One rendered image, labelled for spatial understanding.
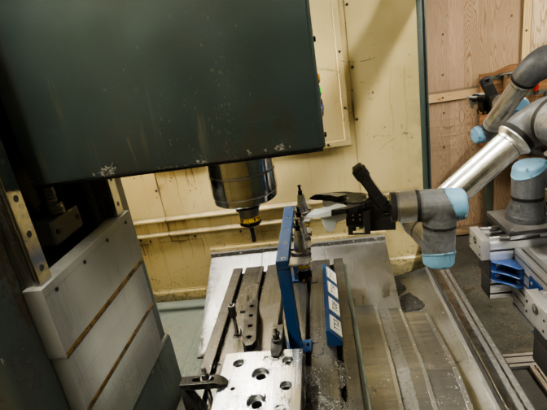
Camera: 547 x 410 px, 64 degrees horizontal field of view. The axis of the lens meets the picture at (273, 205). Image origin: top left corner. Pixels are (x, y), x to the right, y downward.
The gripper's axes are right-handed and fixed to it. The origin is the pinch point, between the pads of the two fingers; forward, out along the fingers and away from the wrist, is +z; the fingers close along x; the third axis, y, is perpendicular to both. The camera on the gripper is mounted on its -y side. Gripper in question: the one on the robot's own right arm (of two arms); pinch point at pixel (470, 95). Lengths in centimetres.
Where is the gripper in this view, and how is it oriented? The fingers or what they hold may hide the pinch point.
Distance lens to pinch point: 239.6
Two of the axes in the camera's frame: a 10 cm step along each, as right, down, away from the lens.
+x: 9.4, -3.3, 0.7
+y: 2.8, 8.9, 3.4
